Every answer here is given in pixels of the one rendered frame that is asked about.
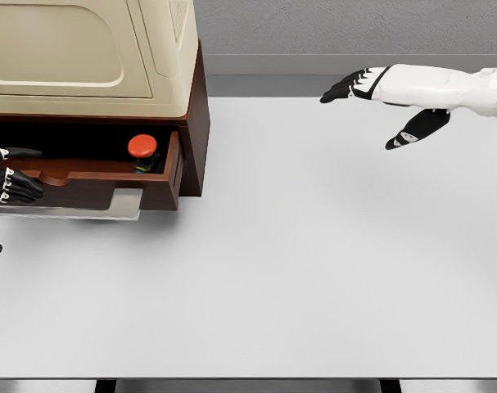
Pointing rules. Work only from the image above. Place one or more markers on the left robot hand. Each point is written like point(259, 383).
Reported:
point(14, 184)

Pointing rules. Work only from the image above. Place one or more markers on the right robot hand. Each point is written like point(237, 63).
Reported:
point(407, 88)

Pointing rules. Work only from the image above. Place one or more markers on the brown wooden cabinet drawer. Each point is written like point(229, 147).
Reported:
point(92, 186)

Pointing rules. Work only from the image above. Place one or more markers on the red button switch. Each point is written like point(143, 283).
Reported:
point(142, 145)

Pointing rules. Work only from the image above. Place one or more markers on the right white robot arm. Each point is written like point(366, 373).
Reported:
point(487, 92)

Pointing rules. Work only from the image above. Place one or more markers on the brown cabinet with cream top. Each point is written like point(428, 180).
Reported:
point(88, 57)

